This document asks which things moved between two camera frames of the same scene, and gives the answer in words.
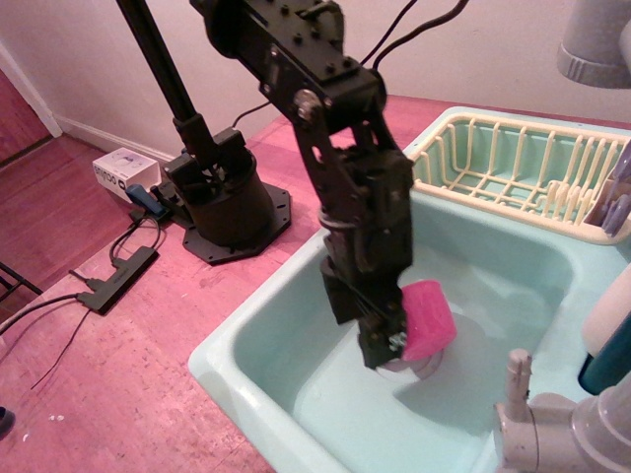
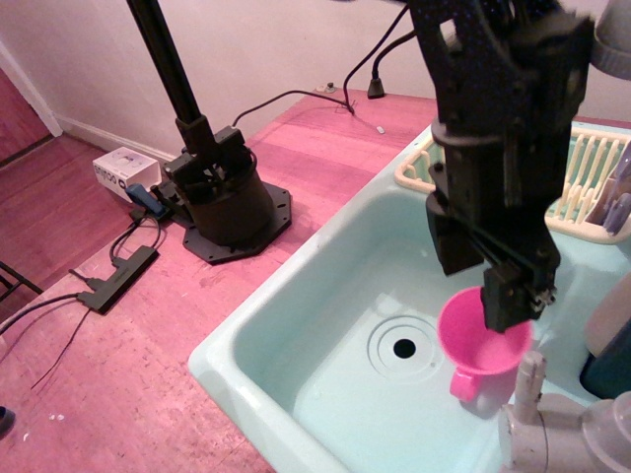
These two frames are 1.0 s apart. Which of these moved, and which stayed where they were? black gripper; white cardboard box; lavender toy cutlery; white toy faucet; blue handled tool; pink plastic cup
Moved: black gripper; pink plastic cup
Stayed: lavender toy cutlery; white cardboard box; white toy faucet; blue handled tool
